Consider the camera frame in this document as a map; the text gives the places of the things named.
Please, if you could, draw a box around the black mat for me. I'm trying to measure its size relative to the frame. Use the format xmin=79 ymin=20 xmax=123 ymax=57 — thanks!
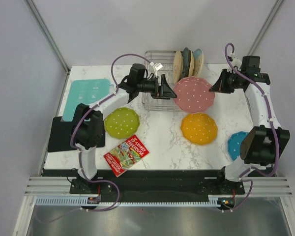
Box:
xmin=48 ymin=115 xmax=105 ymax=152

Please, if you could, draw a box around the teal cutting board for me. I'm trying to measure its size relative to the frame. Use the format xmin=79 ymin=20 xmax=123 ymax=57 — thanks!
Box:
xmin=62 ymin=79 xmax=114 ymax=121

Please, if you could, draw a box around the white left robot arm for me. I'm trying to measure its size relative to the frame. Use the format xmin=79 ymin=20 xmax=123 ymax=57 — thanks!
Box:
xmin=70 ymin=62 xmax=177 ymax=193

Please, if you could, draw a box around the wire dish rack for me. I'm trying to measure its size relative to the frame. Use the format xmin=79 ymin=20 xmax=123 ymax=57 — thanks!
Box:
xmin=141 ymin=50 xmax=185 ymax=112

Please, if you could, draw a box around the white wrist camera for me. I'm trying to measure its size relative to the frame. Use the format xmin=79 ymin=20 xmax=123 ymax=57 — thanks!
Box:
xmin=229 ymin=55 xmax=242 ymax=69
xmin=149 ymin=61 xmax=163 ymax=71

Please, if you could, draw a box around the blue polka dot plate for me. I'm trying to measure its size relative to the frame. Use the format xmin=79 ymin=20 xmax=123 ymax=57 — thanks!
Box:
xmin=227 ymin=131 xmax=248 ymax=161

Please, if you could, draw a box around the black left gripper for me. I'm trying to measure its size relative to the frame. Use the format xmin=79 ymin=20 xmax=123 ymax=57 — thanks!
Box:
xmin=138 ymin=75 xmax=177 ymax=100

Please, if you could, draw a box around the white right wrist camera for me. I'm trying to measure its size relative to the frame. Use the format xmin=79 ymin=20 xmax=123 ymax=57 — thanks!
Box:
xmin=229 ymin=55 xmax=242 ymax=69

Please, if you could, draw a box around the red children's book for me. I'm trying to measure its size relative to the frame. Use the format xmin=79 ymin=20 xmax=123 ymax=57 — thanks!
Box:
xmin=104 ymin=135 xmax=149 ymax=177

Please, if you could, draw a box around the dark teal plate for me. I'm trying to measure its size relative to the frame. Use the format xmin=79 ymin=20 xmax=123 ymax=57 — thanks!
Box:
xmin=180 ymin=47 xmax=191 ymax=79

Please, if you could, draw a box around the pink polka dot plate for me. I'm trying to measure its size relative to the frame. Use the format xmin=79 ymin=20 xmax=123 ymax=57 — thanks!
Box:
xmin=174 ymin=76 xmax=215 ymax=114

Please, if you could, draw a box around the beige illustrated plate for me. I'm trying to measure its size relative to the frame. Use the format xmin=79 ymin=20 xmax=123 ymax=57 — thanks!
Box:
xmin=173 ymin=51 xmax=183 ymax=84

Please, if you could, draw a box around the green polka dot plate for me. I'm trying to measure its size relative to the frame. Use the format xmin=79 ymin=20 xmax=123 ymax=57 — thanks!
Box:
xmin=104 ymin=107 xmax=140 ymax=139

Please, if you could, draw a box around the cream and blue plate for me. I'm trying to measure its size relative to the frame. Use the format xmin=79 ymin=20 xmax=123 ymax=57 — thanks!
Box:
xmin=192 ymin=49 xmax=205 ymax=77

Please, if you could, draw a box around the white slotted cable duct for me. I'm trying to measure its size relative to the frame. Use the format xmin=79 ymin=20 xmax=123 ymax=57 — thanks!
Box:
xmin=35 ymin=196 xmax=220 ymax=207

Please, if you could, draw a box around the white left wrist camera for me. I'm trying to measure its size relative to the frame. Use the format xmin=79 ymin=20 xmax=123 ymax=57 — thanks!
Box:
xmin=149 ymin=61 xmax=163 ymax=71

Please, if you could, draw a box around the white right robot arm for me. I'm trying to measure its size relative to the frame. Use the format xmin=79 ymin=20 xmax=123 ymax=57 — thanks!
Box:
xmin=209 ymin=56 xmax=290 ymax=194

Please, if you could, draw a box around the orange polka dot plate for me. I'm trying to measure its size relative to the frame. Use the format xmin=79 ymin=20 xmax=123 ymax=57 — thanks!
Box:
xmin=180 ymin=113 xmax=218 ymax=146

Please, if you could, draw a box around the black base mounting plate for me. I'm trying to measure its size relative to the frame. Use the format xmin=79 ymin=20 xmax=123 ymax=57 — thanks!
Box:
xmin=70 ymin=170 xmax=245 ymax=202

